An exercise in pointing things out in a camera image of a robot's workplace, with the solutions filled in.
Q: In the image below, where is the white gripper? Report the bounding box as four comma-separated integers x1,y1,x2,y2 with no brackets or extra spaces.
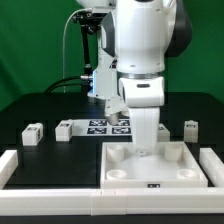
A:
119,77,165,155

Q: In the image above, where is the white square table top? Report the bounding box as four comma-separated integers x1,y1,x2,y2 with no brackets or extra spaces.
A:
100,142,208,189

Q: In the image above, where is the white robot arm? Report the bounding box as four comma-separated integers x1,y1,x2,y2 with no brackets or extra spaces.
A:
77,0,192,155

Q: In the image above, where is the white sheet with fiducial markers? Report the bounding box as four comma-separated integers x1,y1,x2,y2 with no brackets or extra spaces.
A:
73,119,131,136

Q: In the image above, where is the black cable bundle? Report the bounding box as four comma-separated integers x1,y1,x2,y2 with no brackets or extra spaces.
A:
43,76,93,94

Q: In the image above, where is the black camera on stand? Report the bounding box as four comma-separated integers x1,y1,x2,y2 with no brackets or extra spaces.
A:
73,10,102,75

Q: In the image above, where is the white cable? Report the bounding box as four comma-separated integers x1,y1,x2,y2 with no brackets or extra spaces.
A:
61,9,88,94

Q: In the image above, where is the white U-shaped obstacle wall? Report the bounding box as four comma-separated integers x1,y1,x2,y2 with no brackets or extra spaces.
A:
0,150,224,216

